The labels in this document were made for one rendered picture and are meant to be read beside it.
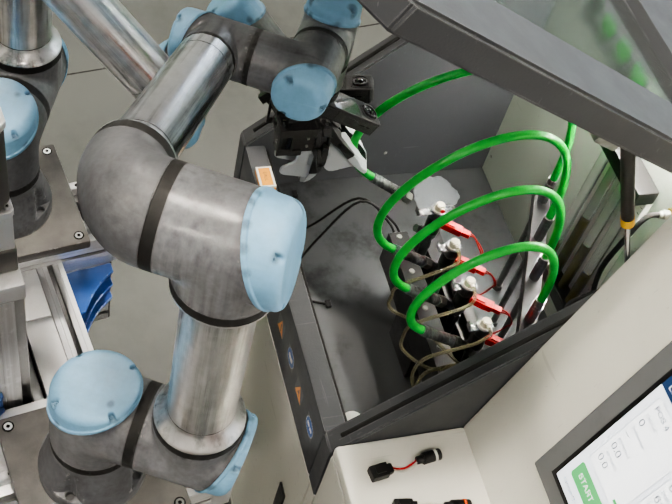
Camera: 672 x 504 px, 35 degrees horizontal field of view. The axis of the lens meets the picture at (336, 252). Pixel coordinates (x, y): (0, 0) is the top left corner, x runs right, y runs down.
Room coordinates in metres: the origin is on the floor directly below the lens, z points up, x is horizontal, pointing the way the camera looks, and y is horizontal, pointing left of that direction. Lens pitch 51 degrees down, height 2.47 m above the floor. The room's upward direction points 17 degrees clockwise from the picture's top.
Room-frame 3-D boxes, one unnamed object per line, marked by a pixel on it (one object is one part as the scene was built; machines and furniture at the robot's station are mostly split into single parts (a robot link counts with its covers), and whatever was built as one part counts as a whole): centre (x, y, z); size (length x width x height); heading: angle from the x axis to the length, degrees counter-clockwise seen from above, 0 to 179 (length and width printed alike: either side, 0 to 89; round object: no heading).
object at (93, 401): (0.66, 0.23, 1.20); 0.13 x 0.12 x 0.14; 89
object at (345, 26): (1.13, 0.10, 1.52); 0.09 x 0.08 x 0.11; 179
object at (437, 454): (0.83, -0.20, 0.99); 0.12 x 0.02 x 0.02; 125
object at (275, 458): (1.14, 0.08, 0.44); 0.65 x 0.02 x 0.68; 28
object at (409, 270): (1.16, -0.21, 0.91); 0.34 x 0.10 x 0.15; 28
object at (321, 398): (1.15, 0.06, 0.87); 0.62 x 0.04 x 0.16; 28
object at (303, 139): (1.13, 0.10, 1.36); 0.09 x 0.08 x 0.12; 118
